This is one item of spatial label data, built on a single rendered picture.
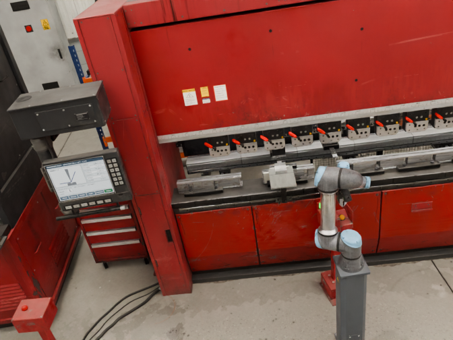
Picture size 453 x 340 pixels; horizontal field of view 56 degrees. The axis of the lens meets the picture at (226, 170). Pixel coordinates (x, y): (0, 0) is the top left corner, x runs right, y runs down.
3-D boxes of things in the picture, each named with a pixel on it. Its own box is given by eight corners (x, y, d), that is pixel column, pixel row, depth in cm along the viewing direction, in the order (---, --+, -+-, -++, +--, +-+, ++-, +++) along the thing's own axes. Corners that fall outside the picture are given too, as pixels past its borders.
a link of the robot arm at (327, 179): (338, 256, 252) (340, 173, 228) (313, 251, 258) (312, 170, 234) (342, 244, 261) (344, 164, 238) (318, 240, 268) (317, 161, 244)
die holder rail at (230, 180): (178, 193, 333) (176, 183, 328) (179, 189, 338) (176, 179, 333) (242, 186, 329) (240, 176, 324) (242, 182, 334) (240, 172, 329)
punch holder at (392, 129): (377, 136, 304) (377, 115, 295) (373, 131, 311) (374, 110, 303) (398, 133, 303) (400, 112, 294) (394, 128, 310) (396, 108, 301)
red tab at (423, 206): (412, 212, 324) (412, 205, 321) (410, 210, 326) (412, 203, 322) (432, 210, 323) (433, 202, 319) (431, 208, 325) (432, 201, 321)
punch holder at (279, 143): (264, 150, 311) (262, 130, 302) (263, 145, 318) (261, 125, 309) (285, 148, 309) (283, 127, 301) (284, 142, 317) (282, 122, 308)
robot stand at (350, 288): (367, 353, 293) (371, 272, 252) (341, 356, 293) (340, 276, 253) (358, 330, 308) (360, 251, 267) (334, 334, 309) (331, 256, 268)
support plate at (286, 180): (271, 189, 300) (271, 188, 300) (267, 169, 323) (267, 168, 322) (296, 186, 299) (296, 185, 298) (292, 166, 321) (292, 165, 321)
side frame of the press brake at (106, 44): (162, 296, 363) (71, 19, 242) (173, 231, 435) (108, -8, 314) (191, 293, 361) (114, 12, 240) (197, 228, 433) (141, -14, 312)
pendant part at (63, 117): (58, 229, 279) (4, 110, 234) (67, 206, 300) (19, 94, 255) (135, 216, 279) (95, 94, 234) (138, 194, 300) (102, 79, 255)
